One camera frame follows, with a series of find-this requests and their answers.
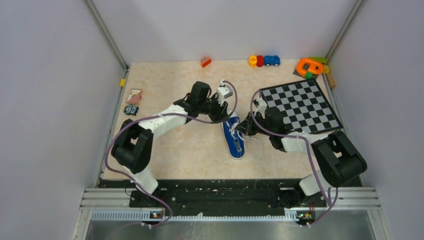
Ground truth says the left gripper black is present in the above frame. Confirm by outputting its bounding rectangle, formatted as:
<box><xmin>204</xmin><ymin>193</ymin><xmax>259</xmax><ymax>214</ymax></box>
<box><xmin>198</xmin><ymin>93</ymin><xmax>230</xmax><ymax>123</ymax></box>

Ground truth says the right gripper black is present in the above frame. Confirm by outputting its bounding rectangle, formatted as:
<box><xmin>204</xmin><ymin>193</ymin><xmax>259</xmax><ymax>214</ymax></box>
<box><xmin>234</xmin><ymin>111</ymin><xmax>274</xmax><ymax>137</ymax></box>

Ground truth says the white shoelace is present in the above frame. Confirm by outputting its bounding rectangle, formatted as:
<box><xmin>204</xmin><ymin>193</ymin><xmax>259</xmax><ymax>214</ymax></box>
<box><xmin>229</xmin><ymin>122</ymin><xmax>264</xmax><ymax>160</ymax></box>

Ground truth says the blue canvas sneaker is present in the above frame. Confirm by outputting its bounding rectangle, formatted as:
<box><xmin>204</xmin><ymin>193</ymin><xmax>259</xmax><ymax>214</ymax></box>
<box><xmin>221</xmin><ymin>111</ymin><xmax>245</xmax><ymax>160</ymax></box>

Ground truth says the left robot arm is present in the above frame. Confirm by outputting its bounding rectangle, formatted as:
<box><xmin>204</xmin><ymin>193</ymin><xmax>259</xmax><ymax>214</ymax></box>
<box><xmin>104</xmin><ymin>80</ymin><xmax>238</xmax><ymax>207</ymax></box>

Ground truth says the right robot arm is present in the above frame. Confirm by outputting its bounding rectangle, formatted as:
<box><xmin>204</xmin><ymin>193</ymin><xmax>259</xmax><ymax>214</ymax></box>
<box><xmin>232</xmin><ymin>107</ymin><xmax>368</xmax><ymax>206</ymax></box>

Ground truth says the orange lego brick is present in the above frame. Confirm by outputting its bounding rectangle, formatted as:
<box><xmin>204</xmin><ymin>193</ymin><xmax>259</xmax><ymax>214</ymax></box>
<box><xmin>200</xmin><ymin>56</ymin><xmax>212</xmax><ymax>68</ymax></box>

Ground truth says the yellow toy block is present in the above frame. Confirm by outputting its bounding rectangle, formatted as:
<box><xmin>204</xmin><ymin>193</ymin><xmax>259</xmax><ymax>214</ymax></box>
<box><xmin>248</xmin><ymin>55</ymin><xmax>258</xmax><ymax>68</ymax></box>

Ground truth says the black white chessboard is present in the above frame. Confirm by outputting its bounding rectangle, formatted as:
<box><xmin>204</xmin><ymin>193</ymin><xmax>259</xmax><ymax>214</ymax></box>
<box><xmin>261</xmin><ymin>78</ymin><xmax>343</xmax><ymax>134</ymax></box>

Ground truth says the red toy block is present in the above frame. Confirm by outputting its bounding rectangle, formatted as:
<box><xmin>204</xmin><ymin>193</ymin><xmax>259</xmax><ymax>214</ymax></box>
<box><xmin>256</xmin><ymin>55</ymin><xmax>264</xmax><ymax>68</ymax></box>

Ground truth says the blue toy car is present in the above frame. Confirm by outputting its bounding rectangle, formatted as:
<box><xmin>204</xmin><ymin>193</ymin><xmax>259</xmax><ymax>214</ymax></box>
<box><xmin>263</xmin><ymin>55</ymin><xmax>281</xmax><ymax>67</ymax></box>

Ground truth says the pink triangle puzzle card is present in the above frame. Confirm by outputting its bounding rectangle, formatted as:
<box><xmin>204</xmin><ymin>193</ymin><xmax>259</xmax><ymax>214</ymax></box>
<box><xmin>126</xmin><ymin>88</ymin><xmax>143</xmax><ymax>105</ymax></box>

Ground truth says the small blue toy robot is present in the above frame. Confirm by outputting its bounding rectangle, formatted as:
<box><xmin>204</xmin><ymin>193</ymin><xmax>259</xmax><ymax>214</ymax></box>
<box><xmin>123</xmin><ymin>104</ymin><xmax>140</xmax><ymax>116</ymax></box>

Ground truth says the wooden block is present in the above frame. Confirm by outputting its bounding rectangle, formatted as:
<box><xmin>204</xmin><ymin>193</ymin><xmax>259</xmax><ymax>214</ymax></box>
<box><xmin>325</xmin><ymin>73</ymin><xmax>337</xmax><ymax>89</ymax></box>

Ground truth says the green toy block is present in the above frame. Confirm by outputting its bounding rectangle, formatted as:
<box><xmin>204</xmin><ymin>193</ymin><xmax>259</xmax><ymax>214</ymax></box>
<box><xmin>308</xmin><ymin>56</ymin><xmax>328</xmax><ymax>65</ymax></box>

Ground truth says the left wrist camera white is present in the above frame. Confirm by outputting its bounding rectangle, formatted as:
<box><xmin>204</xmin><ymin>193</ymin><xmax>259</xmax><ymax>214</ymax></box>
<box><xmin>216</xmin><ymin>84</ymin><xmax>233</xmax><ymax>101</ymax></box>

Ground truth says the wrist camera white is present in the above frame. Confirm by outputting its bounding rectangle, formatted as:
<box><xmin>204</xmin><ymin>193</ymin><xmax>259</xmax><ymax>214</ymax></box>
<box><xmin>253</xmin><ymin>96</ymin><xmax>268</xmax><ymax>117</ymax></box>
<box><xmin>216</xmin><ymin>84</ymin><xmax>233</xmax><ymax>101</ymax></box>

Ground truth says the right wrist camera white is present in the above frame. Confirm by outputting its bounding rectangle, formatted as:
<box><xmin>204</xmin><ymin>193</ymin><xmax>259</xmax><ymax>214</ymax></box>
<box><xmin>253</xmin><ymin>96</ymin><xmax>268</xmax><ymax>117</ymax></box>

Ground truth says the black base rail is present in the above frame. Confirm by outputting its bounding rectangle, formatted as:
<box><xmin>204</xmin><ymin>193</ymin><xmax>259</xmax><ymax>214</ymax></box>
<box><xmin>99</xmin><ymin>178</ymin><xmax>362</xmax><ymax>219</ymax></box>

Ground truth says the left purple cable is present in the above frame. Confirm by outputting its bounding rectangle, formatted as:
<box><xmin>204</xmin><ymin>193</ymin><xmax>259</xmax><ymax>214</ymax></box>
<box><xmin>103</xmin><ymin>79</ymin><xmax>239</xmax><ymax>229</ymax></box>

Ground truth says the purple cable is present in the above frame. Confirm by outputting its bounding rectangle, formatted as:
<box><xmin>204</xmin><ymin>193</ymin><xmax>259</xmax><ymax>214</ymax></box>
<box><xmin>103</xmin><ymin>79</ymin><xmax>239</xmax><ymax>229</ymax></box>
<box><xmin>249</xmin><ymin>89</ymin><xmax>339</xmax><ymax>227</ymax></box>

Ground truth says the orange plastic ring toy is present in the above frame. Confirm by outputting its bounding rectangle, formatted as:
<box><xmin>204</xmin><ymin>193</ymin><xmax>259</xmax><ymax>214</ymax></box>
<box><xmin>295</xmin><ymin>58</ymin><xmax>326</xmax><ymax>78</ymax></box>

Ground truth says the yellow clip on frame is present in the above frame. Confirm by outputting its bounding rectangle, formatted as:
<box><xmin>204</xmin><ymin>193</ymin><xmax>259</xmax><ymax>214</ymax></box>
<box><xmin>119</xmin><ymin>78</ymin><xmax>126</xmax><ymax>88</ymax></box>

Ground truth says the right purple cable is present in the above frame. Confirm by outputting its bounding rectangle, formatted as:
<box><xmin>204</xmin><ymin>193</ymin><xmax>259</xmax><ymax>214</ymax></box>
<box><xmin>249</xmin><ymin>89</ymin><xmax>339</xmax><ymax>227</ymax></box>

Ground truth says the white cable duct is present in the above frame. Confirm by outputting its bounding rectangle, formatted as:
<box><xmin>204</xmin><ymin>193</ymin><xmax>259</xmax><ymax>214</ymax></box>
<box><xmin>91</xmin><ymin>210</ymin><xmax>299</xmax><ymax>222</ymax></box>

